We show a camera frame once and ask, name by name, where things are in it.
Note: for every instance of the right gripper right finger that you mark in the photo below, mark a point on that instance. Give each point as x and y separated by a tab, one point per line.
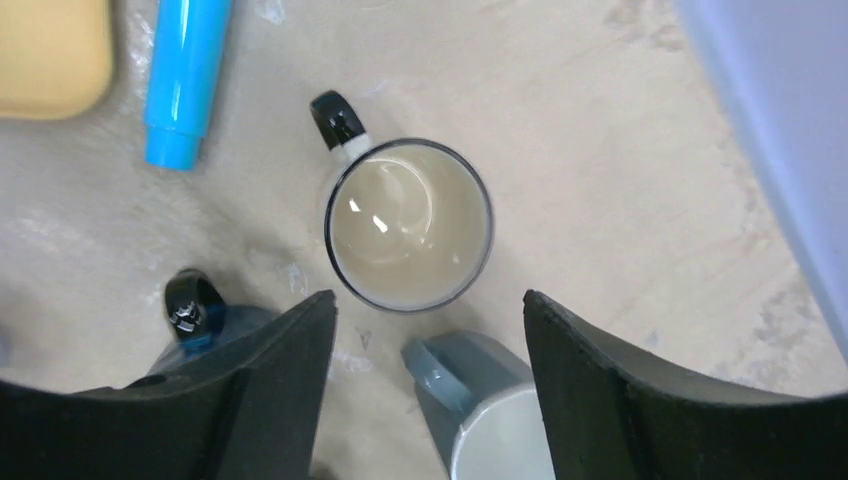
612	410

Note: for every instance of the grey mug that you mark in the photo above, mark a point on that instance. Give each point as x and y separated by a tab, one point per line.
481	407

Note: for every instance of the dark blue mug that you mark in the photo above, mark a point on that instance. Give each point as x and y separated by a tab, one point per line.
202	320

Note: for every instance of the cream white mug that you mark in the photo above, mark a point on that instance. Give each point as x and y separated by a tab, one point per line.
408	224

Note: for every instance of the blue plastic tube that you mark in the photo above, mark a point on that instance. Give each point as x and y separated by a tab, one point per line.
188	47

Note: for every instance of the yellow tray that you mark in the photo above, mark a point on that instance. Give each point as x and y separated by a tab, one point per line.
57	57

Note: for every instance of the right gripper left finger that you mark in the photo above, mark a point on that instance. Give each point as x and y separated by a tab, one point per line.
248	409

